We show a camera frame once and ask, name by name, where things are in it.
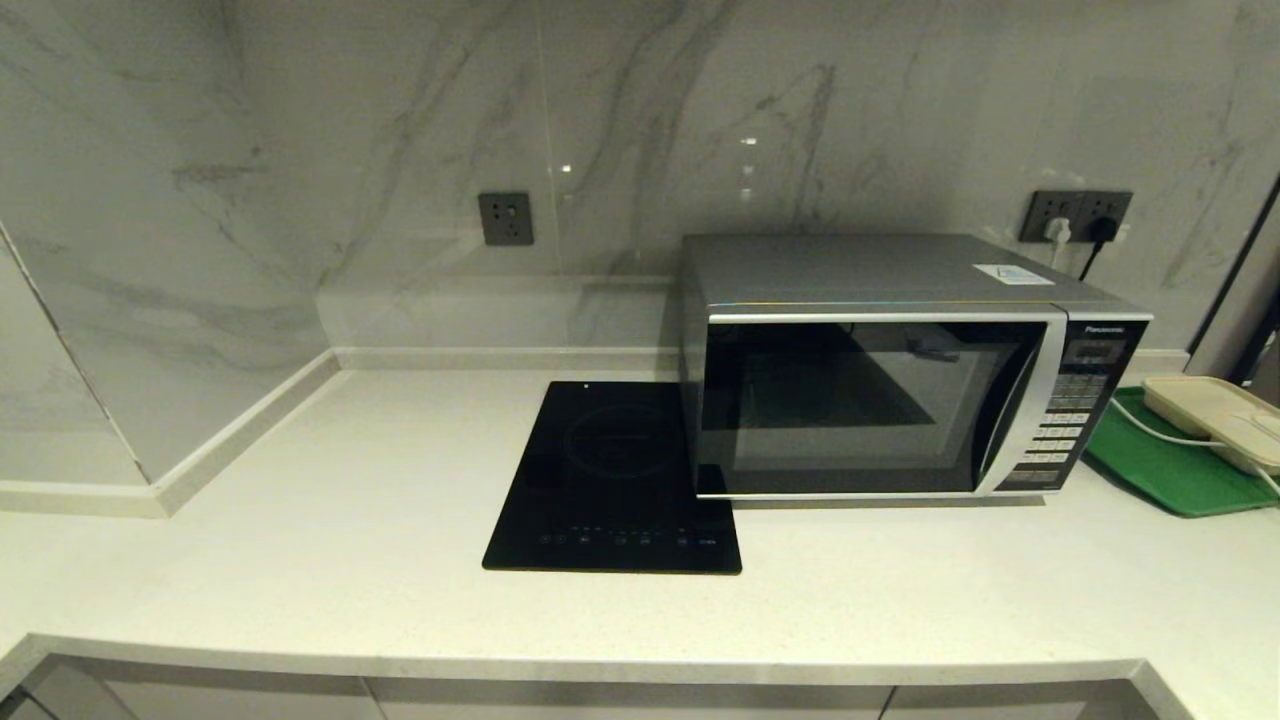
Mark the microwave door with dark glass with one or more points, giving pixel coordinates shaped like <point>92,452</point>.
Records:
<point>850,400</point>

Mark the silver Panasonic microwave oven body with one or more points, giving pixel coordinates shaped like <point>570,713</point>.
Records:
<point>850,265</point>

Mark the black induction cooktop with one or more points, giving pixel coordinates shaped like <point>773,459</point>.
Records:
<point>600,480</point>

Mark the white label sticker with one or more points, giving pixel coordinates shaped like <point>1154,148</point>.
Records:
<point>1013,274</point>

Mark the white power plug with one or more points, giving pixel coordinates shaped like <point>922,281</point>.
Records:
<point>1060,232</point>

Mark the grey cabinet door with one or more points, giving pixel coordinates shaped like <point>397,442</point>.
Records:
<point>1000,705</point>

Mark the green plastic tray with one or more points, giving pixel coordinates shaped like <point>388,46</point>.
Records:
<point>1170,470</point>

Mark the beige lidded box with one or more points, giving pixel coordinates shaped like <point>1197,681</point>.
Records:
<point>1210,410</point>

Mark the grey corner cabinet panel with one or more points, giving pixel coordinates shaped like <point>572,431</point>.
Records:
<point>70,700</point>

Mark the grey single wall socket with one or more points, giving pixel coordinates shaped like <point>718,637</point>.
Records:
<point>505,218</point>

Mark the grey double wall socket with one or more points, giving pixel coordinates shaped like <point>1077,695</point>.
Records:
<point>1040,205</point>

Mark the dark door frame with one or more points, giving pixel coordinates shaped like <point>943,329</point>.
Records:
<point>1250,350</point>

